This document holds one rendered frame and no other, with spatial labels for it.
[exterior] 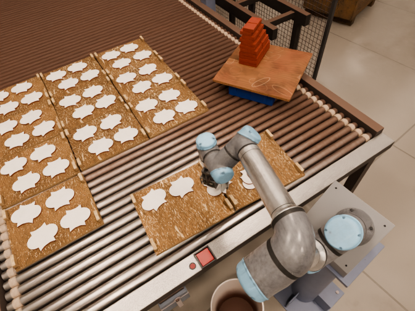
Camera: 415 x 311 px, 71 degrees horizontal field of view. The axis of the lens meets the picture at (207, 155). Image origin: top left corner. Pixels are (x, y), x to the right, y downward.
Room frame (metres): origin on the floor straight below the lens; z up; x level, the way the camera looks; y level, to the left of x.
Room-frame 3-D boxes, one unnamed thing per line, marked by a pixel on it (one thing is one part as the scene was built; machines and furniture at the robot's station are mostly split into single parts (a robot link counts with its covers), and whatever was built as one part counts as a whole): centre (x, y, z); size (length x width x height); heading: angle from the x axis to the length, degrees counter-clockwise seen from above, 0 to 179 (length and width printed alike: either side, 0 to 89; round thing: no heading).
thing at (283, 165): (0.87, -0.23, 0.93); 0.41 x 0.35 x 0.02; 112
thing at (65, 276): (0.76, 0.03, 0.90); 1.95 x 0.05 x 0.05; 117
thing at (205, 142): (0.69, 0.00, 1.35); 0.09 x 0.08 x 0.11; 18
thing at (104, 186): (1.07, 0.19, 0.90); 1.95 x 0.05 x 0.05; 117
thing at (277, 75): (1.58, -0.43, 1.03); 0.50 x 0.50 x 0.02; 58
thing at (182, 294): (0.33, 0.23, 0.77); 0.14 x 0.11 x 0.18; 117
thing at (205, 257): (0.43, 0.06, 0.92); 0.06 x 0.06 x 0.01; 27
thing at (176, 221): (0.70, 0.16, 0.93); 0.41 x 0.35 x 0.02; 114
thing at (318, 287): (0.44, -0.56, 0.44); 0.38 x 0.38 x 0.87; 33
